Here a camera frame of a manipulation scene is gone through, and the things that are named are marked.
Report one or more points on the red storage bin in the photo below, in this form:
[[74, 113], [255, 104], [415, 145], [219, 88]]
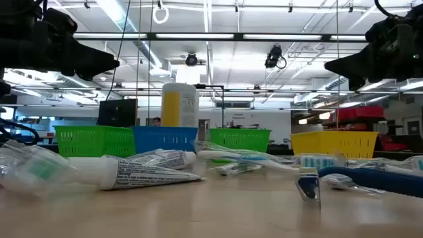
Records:
[[345, 114], [368, 112]]

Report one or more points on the black stand frame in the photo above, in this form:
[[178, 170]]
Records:
[[223, 105]]

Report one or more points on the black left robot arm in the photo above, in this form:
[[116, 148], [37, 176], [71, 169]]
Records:
[[10, 43]]

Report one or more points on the clear toothbrush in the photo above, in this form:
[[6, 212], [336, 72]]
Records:
[[417, 164], [36, 168], [238, 158]]

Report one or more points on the yellow plastic basket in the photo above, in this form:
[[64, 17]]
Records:
[[333, 143]]

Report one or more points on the small white toothpaste tube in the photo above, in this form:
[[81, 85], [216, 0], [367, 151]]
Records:
[[162, 158], [142, 173]]

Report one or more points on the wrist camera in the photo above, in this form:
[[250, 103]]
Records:
[[378, 33], [61, 23]]

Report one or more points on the green plastic basket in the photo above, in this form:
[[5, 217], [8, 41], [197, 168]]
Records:
[[96, 142], [241, 139]]

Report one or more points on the white yellow wipes canister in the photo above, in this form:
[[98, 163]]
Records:
[[180, 105]]

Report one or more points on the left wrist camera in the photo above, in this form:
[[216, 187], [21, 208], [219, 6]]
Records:
[[61, 23]]

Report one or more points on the black aluminium rig frame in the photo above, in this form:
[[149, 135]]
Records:
[[238, 36]]

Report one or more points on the person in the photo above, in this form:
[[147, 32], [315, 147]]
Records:
[[156, 121]]

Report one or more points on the black computer monitor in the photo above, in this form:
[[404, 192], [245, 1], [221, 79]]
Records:
[[117, 114]]

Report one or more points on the blue disposable razor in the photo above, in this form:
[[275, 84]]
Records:
[[380, 180]]

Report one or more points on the blue plastic basket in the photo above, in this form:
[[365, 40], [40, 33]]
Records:
[[165, 139]]

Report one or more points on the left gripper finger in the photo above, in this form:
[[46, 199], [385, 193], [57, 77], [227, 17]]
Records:
[[85, 76], [92, 56]]

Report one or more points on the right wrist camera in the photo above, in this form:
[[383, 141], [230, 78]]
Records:
[[378, 33]]

